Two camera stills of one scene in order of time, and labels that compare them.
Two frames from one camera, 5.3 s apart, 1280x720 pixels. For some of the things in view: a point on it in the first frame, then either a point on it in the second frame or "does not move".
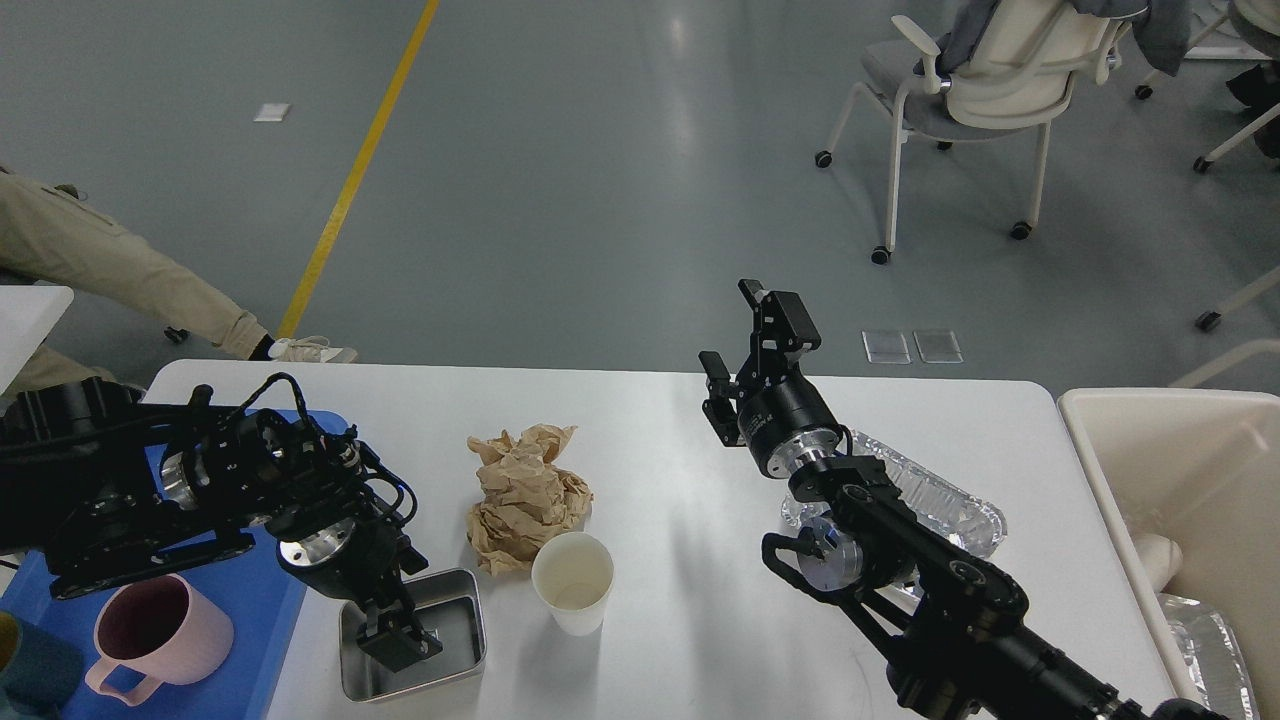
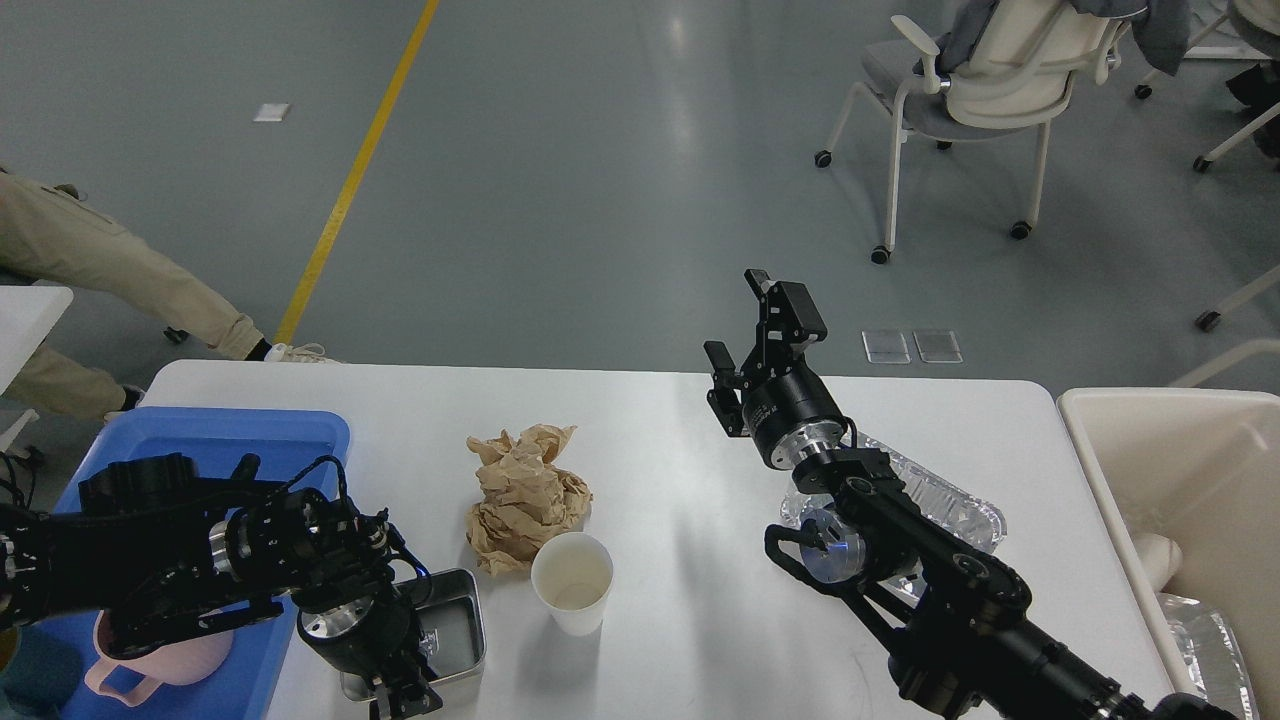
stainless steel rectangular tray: x=449 y=606 does not move
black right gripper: x=784 y=414 does not move
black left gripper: x=361 y=562 -> x=374 y=634
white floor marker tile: x=271 y=112 does not move
